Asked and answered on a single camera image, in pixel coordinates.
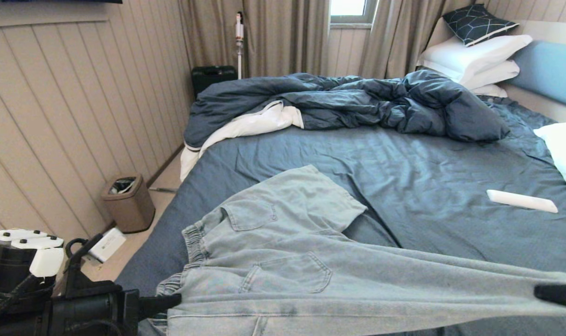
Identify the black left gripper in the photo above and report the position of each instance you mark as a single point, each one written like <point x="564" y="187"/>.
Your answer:
<point x="91" y="303"/>

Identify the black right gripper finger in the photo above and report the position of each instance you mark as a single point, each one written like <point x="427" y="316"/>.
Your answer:
<point x="558" y="290"/>
<point x="560" y="302"/>

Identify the light blue denim shorts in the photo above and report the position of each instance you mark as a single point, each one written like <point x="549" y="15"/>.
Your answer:
<point x="334" y="280"/>

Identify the white cardboard box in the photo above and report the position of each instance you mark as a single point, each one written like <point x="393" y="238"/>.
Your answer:
<point x="108" y="243"/>

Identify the long white remote control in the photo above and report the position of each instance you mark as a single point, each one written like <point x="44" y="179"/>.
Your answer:
<point x="520" y="200"/>

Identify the brown trash bin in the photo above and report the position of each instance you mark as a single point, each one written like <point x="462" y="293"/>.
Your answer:
<point x="129" y="205"/>

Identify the plump white pillow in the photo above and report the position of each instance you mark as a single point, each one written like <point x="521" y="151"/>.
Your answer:
<point x="564" y="158"/>

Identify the blue bed sheet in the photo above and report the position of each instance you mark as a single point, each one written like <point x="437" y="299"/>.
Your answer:
<point x="427" y="177"/>

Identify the small white pillow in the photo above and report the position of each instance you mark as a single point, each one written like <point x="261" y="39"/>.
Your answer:
<point x="489" y="91"/>

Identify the light blue padded headboard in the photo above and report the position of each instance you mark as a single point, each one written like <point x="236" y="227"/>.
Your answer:
<point x="550" y="72"/>

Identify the flat white pillow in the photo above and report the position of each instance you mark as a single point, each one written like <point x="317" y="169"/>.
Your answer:
<point x="494" y="73"/>

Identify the black hard suitcase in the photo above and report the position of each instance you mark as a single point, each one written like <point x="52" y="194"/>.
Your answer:
<point x="213" y="79"/>

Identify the large white pillow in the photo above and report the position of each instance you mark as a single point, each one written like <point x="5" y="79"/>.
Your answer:
<point x="473" y="55"/>

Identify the dark blue white-lined duvet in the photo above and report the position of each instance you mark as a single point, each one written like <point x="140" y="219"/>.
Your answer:
<point x="357" y="102"/>

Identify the white stick vacuum cleaner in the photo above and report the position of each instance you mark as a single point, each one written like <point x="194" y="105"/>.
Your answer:
<point x="239" y="44"/>

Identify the dark geometric patterned cushion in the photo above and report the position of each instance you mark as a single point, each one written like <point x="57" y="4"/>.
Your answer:
<point x="478" y="22"/>

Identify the wide beige curtain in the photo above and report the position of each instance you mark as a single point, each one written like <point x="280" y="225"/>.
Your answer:
<point x="273" y="37"/>

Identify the narrow beige curtain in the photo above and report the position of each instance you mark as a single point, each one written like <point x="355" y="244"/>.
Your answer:
<point x="399" y="37"/>

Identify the left wrist camera white cap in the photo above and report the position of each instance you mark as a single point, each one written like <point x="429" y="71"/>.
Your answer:
<point x="21" y="256"/>

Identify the beige bed frame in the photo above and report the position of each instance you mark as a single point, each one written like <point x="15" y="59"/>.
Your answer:
<point x="544" y="102"/>

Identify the window with grey frame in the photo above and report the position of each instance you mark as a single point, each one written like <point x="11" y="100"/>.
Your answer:
<point x="350" y="10"/>

